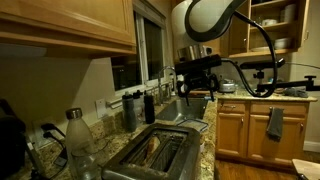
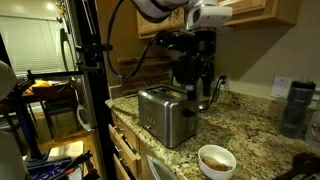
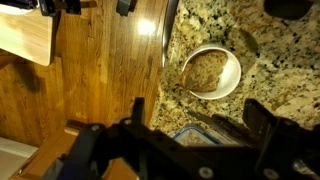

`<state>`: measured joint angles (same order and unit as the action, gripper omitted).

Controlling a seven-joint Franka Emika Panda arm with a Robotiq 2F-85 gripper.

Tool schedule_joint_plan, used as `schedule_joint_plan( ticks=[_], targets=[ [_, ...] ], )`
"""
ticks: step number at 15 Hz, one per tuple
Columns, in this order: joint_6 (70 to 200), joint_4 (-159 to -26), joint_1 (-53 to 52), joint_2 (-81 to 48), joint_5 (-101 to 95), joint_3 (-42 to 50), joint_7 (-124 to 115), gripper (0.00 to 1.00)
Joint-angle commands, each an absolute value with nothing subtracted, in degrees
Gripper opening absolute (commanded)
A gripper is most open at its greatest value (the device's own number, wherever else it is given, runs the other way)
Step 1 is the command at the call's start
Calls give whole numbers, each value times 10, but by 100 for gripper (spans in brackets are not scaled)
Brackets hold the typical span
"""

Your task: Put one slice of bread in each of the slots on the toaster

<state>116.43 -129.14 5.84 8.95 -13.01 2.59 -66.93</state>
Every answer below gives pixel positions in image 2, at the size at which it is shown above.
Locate blue tool case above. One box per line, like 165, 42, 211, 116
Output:
27, 157, 74, 180

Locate tall black frame post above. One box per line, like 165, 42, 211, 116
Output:
68, 0, 118, 180

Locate white cable loop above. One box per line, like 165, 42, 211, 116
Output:
75, 104, 94, 133

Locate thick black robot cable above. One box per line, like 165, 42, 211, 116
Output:
106, 0, 168, 80

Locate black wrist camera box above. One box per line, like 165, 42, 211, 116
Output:
155, 29, 197, 51

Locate silver curved appliance handle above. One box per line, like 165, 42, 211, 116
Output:
145, 153, 179, 180

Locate black coffee maker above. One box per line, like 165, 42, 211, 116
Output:
169, 54, 188, 87

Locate white rounded robot joint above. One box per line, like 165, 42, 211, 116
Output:
0, 59, 18, 101

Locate wall power outlet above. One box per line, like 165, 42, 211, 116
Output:
217, 74, 231, 92

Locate black red screwdriver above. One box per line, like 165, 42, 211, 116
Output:
49, 149, 95, 179

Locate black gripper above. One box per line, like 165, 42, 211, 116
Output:
184, 29, 218, 102

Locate stainless steel two-slot toaster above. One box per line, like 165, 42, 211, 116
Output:
136, 83, 200, 150

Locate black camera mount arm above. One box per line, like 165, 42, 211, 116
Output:
25, 53, 103, 81

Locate wooden dining table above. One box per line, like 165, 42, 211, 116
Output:
0, 79, 44, 116

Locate white ceramic bowl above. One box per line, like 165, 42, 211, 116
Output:
197, 143, 237, 180

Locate white window blinds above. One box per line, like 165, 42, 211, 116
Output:
0, 15, 78, 77

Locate white wall switch plate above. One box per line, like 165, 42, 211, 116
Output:
270, 76, 293, 100

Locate black curved metal object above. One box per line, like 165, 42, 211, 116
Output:
272, 151, 320, 180

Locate wooden slatted tray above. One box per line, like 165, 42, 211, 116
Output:
117, 55, 175, 97

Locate wooden wall cabinet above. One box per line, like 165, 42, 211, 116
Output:
135, 0, 304, 40

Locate wooden dining chair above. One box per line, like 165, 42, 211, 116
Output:
31, 82, 83, 140

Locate dark grey sports bottle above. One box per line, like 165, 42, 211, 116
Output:
280, 77, 317, 139

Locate wooden drawer cabinet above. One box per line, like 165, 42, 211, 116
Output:
107, 111, 178, 180

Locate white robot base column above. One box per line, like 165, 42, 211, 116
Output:
0, 129, 28, 180

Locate black power cord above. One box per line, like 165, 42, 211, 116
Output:
199, 79, 228, 112

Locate orange fruit pile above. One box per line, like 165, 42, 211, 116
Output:
22, 79, 52, 97

